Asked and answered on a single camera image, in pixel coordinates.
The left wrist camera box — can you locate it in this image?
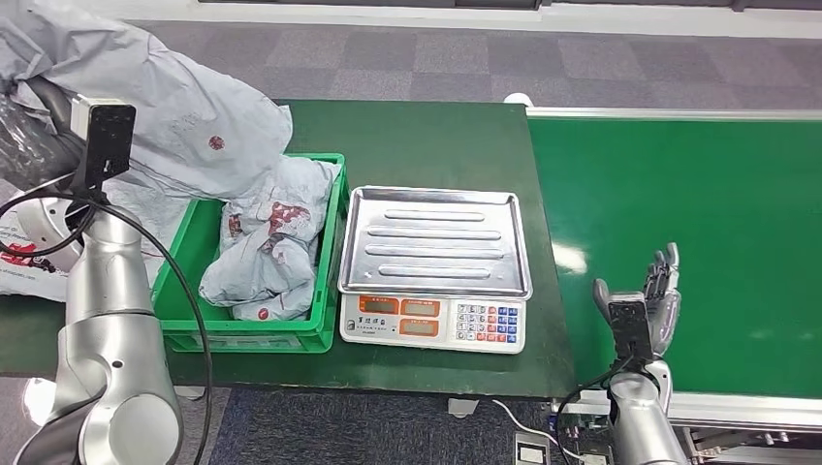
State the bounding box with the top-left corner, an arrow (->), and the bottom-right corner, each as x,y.
69,96 -> 138,195

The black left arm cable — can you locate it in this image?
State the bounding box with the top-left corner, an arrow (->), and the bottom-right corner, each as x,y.
0,171 -> 214,465

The grey courier parcel red print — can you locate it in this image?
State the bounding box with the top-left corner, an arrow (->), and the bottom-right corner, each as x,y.
0,0 -> 295,202
230,282 -> 317,323
198,155 -> 342,309

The white electronic scale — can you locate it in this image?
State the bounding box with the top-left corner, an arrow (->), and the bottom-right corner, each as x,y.
338,292 -> 528,357

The green conveyor belt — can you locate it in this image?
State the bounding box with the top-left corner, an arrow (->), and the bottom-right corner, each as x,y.
526,108 -> 822,465

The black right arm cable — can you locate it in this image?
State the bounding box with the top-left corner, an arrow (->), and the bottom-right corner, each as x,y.
554,357 -> 634,465

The grey floor socket box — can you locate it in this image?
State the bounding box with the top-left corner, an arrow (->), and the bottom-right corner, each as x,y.
512,432 -> 553,465

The conveyor control board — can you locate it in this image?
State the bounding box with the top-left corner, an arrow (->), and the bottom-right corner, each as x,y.
551,402 -> 612,450

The steel scale tray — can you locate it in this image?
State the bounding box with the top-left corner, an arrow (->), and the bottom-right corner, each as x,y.
336,186 -> 534,302

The green plastic crate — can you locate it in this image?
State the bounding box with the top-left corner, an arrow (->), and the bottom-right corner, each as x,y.
150,152 -> 352,356

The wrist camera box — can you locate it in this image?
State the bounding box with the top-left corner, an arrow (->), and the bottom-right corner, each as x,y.
606,292 -> 656,368
69,96 -> 138,195

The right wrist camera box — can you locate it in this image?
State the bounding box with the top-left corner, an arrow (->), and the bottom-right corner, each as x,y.
606,292 -> 656,368

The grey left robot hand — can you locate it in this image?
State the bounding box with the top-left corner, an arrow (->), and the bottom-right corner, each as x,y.
0,76 -> 88,193

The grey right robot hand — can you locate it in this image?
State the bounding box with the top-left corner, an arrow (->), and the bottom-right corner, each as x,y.
591,241 -> 682,358

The large flat grey courier bag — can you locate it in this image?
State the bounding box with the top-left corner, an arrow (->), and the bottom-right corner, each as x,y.
0,178 -> 195,303

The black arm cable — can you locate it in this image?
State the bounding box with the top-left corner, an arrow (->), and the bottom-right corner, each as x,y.
0,171 -> 214,465
554,357 -> 634,465

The round chrome table base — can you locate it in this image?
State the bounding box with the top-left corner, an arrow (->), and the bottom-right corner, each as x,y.
22,377 -> 60,426

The white floor cable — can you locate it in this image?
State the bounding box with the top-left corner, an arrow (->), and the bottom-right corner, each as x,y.
491,398 -> 583,462

